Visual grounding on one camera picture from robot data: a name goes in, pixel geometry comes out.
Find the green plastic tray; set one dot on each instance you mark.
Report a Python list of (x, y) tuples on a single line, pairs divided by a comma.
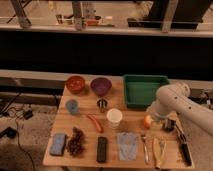
[(140, 90)]

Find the light blue cloth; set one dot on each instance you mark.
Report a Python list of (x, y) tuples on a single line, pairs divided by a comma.
[(127, 145)]

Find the black handled knife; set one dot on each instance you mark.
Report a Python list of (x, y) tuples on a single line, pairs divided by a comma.
[(184, 146)]

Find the wooden tongs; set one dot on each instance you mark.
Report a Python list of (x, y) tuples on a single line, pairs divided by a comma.
[(162, 144)]

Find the red bowl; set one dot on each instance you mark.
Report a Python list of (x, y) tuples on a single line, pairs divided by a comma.
[(75, 84)]

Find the black remote control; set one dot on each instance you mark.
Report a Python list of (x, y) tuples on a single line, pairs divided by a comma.
[(102, 149)]

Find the white paper cup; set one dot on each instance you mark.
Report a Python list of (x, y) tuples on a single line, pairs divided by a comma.
[(114, 117)]

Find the orange apple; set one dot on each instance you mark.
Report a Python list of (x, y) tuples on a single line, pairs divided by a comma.
[(147, 121)]

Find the blue sponge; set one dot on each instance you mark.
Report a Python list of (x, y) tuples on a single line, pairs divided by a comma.
[(58, 144)]

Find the blue plastic cup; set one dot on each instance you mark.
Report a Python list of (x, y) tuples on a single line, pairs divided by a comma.
[(72, 107)]

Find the red chili pepper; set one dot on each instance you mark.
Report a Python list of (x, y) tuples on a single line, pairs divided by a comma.
[(96, 123)]

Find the yellow banana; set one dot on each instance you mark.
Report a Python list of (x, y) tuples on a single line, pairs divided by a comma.
[(157, 153)]

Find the small metal cup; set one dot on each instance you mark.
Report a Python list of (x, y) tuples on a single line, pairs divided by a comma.
[(102, 104)]

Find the purple bowl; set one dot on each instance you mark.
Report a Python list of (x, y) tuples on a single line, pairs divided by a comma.
[(101, 86)]

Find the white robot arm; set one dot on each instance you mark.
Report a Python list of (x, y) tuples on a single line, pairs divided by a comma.
[(175, 97)]

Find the bunch of dark grapes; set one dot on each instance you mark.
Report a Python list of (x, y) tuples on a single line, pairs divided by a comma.
[(75, 143)]

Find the metal fork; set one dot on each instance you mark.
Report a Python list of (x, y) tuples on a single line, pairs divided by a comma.
[(146, 156)]

